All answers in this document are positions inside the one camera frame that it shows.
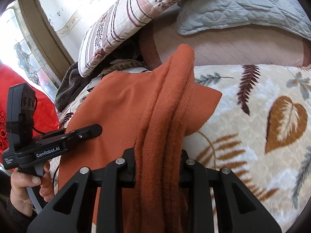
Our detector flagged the orange knitted sweater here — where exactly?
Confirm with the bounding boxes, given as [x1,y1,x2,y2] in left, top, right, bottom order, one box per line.
[58,44,222,232]

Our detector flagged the black left sleeve forearm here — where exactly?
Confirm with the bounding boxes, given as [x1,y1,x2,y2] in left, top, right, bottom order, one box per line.
[0,169,37,233]

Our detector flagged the person's left hand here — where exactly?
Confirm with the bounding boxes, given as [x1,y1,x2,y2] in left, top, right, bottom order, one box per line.
[10,161,54,217]

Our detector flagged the red fabric cloth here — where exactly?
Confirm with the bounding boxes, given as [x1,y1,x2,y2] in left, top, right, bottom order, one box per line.
[1,65,59,153]

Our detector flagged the dark grey fleece garment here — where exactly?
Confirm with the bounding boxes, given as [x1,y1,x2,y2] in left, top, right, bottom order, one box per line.
[54,62,103,112]

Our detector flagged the leaf pattern fleece blanket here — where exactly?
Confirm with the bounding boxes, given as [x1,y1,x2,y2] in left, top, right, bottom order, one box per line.
[49,63,311,233]

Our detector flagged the striped floral quilted pillow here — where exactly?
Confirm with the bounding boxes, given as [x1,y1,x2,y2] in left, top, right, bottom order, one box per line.
[78,0,181,77]

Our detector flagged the pink brown bed sheet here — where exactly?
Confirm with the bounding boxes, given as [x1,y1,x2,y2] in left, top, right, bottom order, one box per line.
[139,16,310,70]

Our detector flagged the light blue quilted pillow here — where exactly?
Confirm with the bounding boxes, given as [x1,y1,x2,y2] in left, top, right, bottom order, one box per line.
[176,0,310,40]

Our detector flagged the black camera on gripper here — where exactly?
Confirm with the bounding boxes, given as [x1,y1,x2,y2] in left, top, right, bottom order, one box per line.
[6,83,36,152]

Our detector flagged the brown wooden window frame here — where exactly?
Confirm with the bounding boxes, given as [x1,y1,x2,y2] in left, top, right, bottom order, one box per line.
[18,0,74,80]

